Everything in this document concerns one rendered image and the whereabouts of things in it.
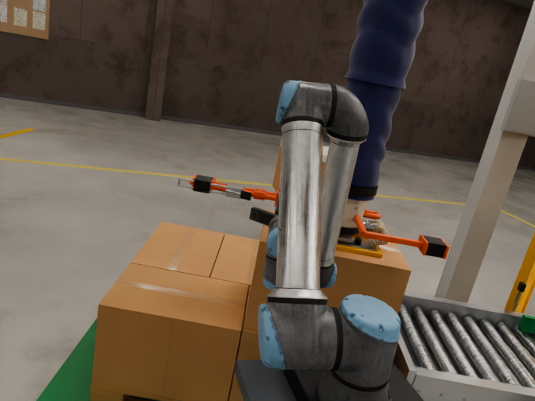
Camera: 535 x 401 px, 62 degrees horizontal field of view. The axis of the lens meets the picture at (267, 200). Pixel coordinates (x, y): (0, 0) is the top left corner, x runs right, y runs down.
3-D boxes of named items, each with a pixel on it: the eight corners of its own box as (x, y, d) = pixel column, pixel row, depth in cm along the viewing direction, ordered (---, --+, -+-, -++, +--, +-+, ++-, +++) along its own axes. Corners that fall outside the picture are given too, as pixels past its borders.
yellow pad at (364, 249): (377, 248, 189) (380, 238, 187) (382, 258, 179) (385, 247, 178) (298, 234, 188) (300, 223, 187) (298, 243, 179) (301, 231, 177)
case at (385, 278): (369, 306, 223) (391, 233, 211) (384, 356, 185) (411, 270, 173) (251, 283, 224) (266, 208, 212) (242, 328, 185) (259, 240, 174)
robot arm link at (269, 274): (297, 295, 147) (302, 261, 143) (262, 293, 145) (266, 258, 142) (293, 282, 156) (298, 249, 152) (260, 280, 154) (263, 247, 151)
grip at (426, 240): (438, 250, 170) (441, 238, 168) (445, 259, 162) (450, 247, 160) (415, 246, 170) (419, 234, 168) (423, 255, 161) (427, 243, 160)
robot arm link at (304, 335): (337, 376, 102) (341, 72, 117) (260, 374, 100) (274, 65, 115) (320, 365, 116) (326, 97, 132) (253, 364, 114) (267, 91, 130)
